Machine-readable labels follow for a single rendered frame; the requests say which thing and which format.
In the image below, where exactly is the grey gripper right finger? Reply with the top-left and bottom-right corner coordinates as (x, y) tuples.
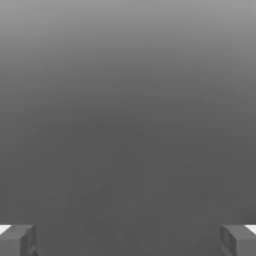
(218, 224), (256, 256)

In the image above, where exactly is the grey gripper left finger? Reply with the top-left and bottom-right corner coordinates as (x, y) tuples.
(0, 224), (39, 256)

